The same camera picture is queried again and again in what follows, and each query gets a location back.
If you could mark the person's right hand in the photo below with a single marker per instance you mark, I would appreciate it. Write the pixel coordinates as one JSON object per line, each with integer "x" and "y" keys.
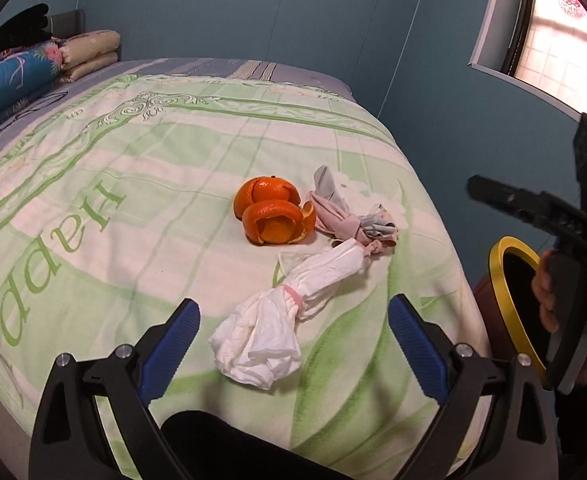
{"x": 542, "y": 285}

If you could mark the pink grey knotted cloth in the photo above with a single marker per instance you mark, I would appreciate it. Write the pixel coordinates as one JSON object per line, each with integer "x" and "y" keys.
{"x": 338, "y": 220}

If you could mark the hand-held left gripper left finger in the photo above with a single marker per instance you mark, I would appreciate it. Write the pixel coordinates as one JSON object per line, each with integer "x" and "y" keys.
{"x": 168, "y": 355}

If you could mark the white cloth bundle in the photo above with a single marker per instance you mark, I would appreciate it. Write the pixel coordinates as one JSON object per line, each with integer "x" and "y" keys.
{"x": 258, "y": 335}

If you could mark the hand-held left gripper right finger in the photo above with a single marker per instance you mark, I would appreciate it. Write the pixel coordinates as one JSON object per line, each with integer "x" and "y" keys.
{"x": 418, "y": 355}

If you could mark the yellow rimmed trash bin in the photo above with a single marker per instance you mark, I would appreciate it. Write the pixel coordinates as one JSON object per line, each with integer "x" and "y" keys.
{"x": 499, "y": 285}

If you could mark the blue floral folded quilt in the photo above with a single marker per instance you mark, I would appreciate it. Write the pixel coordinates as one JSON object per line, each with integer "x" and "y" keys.
{"x": 13, "y": 75}

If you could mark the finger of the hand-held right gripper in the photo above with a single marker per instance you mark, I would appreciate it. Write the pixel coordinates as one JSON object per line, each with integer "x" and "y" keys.
{"x": 513, "y": 200}

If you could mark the grey upholstered headboard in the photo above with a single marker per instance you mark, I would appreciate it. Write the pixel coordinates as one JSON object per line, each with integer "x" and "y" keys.
{"x": 68, "y": 22}

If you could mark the window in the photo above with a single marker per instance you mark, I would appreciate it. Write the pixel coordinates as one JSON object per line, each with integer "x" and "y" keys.
{"x": 568, "y": 35}

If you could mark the beige folded quilt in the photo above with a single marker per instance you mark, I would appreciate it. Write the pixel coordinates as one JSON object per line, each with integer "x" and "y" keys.
{"x": 88, "y": 52}

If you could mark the striped grey bed sheet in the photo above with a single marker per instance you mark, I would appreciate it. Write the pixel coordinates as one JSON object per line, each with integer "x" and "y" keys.
{"x": 198, "y": 66}

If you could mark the green printed blanket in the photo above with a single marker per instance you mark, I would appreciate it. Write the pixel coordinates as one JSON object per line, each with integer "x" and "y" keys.
{"x": 148, "y": 170}

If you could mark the black clothes pile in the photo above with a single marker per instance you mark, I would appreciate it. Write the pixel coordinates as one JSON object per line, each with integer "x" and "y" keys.
{"x": 21, "y": 25}

